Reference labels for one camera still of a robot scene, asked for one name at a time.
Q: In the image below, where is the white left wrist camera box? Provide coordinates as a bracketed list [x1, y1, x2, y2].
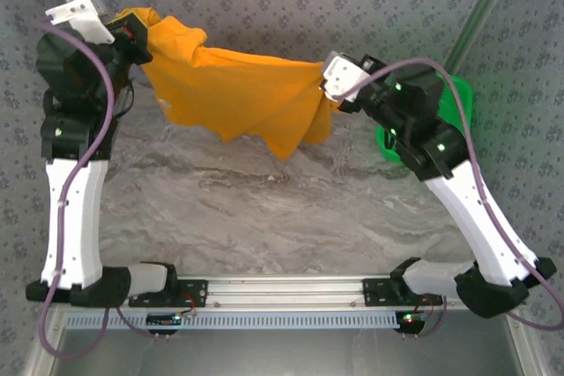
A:
[45, 0, 112, 45]

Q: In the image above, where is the white slotted cable duct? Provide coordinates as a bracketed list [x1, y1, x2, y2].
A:
[64, 310, 397, 330]

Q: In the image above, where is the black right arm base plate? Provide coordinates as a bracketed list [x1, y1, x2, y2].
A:
[362, 277, 444, 307]

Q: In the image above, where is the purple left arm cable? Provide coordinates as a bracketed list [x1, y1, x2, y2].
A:
[38, 17, 177, 360]

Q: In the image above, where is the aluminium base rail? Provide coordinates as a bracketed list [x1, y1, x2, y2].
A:
[46, 276, 468, 310]

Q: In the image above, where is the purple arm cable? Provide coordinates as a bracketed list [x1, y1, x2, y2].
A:
[338, 56, 564, 340]
[38, 17, 177, 360]

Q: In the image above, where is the aluminium frame post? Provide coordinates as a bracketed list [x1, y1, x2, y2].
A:
[443, 0, 526, 74]

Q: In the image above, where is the orange printed t-shirt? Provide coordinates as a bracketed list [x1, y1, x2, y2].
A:
[108, 6, 343, 162]

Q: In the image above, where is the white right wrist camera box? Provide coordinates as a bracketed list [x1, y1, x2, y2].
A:
[320, 52, 374, 102]

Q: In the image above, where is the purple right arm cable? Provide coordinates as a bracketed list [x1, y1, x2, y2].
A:
[338, 56, 564, 340]

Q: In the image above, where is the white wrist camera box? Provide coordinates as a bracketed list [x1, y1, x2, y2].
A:
[320, 52, 374, 102]
[45, 0, 112, 45]

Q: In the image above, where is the green plastic basket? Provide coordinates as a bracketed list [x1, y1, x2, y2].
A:
[374, 71, 475, 166]

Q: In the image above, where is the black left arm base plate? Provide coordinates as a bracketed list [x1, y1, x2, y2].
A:
[127, 277, 209, 309]

